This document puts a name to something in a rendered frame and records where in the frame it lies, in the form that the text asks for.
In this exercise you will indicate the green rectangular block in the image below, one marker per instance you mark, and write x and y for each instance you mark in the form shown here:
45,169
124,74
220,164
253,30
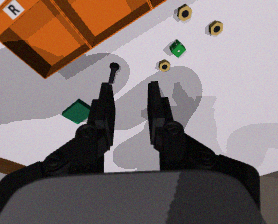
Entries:
77,112

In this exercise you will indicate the black bolt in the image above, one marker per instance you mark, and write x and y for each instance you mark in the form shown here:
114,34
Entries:
114,67

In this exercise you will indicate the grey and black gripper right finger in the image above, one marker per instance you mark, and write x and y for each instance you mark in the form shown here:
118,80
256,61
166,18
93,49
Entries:
179,151

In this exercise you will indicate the green die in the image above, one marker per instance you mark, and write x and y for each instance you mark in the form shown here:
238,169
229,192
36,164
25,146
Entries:
177,48

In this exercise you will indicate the orange three-compartment tray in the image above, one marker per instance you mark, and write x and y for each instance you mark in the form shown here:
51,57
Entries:
49,34

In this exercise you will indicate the brass hex nut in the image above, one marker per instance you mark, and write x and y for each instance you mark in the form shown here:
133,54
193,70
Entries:
164,65
215,27
184,12

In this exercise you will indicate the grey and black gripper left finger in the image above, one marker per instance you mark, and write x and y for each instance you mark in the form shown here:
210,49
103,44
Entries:
82,154

